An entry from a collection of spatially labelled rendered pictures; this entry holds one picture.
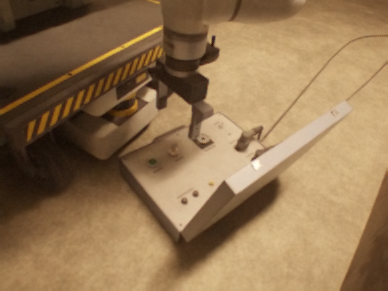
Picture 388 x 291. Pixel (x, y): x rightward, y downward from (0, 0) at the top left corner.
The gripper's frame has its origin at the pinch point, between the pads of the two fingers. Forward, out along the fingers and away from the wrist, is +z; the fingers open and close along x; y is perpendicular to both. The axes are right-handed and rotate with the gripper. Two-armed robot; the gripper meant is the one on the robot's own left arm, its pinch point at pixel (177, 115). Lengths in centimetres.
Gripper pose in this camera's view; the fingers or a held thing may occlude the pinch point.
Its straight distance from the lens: 70.9
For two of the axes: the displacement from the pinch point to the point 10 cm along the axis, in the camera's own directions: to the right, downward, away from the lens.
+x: 6.4, 5.7, -5.1
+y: -7.6, 3.7, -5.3
